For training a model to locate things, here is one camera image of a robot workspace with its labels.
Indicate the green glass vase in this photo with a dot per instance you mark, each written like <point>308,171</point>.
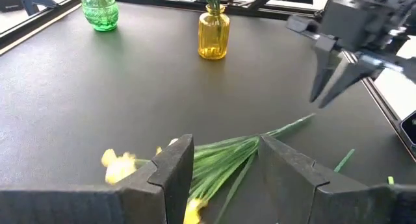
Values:
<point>100,13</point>

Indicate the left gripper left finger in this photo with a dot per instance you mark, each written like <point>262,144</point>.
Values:
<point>97,207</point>

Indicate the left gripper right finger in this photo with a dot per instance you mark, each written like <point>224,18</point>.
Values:
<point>325,204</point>

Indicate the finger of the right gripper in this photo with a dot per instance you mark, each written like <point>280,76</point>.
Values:
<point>351,78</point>
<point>325,65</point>

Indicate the yellow glass vase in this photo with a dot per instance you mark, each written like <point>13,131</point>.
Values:
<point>213,35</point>

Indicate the black table mat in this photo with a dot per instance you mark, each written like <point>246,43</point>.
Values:
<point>97,87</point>

